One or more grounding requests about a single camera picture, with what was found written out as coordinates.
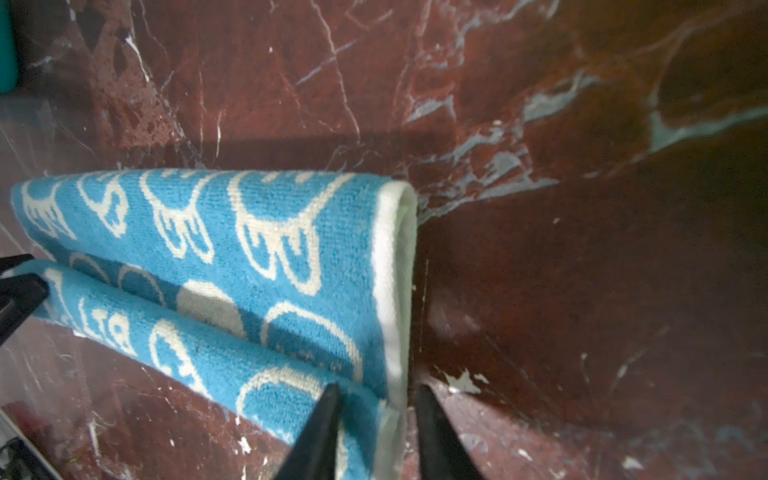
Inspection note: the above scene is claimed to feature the aluminium frame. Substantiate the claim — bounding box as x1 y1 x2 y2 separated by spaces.
1 411 62 480

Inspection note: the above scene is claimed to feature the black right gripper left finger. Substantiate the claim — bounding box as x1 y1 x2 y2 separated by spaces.
274 384 342 480

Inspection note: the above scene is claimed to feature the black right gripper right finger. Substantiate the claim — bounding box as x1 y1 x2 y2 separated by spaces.
414 384 483 480

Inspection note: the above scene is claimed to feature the teal plastic basket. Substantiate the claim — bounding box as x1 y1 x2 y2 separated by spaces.
0 0 19 94

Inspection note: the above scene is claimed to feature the blue bunny towel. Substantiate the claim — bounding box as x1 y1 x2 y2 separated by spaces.
11 169 417 479

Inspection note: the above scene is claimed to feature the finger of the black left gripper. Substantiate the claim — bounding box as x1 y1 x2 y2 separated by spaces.
1 254 50 345

